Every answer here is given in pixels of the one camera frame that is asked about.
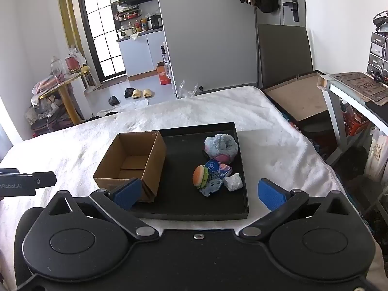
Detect clutter pile under table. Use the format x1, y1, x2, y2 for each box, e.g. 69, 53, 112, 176
26, 91, 74, 137

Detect black tray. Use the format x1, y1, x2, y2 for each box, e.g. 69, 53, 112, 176
130, 122, 250, 221

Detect white blanket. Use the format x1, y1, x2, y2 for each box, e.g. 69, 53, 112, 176
0, 85, 346, 291

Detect clear plastic wrap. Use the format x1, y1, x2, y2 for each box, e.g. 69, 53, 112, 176
179, 80, 199, 98

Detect brown cardboard box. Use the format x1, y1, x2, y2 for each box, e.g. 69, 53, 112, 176
93, 130, 167, 203

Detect grey tall cabinet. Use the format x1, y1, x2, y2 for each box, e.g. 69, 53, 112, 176
154, 0, 259, 99

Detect red filled glass jar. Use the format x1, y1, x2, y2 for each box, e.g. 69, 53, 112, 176
65, 53, 81, 73

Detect printed desk mat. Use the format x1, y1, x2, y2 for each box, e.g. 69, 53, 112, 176
330, 72, 388, 106

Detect grey drawer organizer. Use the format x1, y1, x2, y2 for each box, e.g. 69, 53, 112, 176
366, 32, 388, 78

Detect grey knitted toy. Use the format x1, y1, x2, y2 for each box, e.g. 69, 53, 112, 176
198, 178, 223, 197

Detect burger plush toy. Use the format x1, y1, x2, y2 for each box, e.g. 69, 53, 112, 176
192, 165, 210, 189

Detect orange box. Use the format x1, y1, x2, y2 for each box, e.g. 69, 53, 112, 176
157, 62, 172, 85

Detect white printed bag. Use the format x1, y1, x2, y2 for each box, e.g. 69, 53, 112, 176
364, 127, 388, 178

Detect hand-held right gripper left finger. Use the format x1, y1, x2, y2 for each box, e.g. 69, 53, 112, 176
45, 178, 160, 241

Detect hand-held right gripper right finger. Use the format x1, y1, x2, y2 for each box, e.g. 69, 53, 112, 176
239, 178, 353, 241

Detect yellow curtain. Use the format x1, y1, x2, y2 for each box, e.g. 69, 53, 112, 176
57, 0, 97, 86

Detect white tissue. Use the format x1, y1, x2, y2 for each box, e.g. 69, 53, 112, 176
224, 173, 244, 191

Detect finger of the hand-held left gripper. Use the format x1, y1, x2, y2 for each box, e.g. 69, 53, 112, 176
19, 172, 57, 189

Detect brown board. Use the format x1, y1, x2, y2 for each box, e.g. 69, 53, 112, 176
262, 73, 329, 122

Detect white kitchen counter cabinet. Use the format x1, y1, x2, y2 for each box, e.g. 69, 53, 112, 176
117, 29, 167, 82

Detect grey and pink plush toy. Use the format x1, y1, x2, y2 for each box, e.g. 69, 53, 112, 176
204, 133, 238, 162

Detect white desk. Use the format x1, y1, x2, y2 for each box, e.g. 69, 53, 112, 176
318, 73, 388, 166

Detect grey upholstered panel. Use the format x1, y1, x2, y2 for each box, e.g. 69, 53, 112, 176
257, 24, 313, 89

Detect yellow legged table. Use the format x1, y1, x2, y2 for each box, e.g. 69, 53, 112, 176
39, 66, 91, 125

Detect clear glass jar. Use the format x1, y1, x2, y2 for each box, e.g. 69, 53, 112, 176
50, 56, 64, 81

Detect black framed glass door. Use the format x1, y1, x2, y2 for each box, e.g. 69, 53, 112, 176
78, 0, 127, 82

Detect blue card packet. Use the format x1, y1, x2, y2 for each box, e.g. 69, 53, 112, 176
204, 159, 233, 180

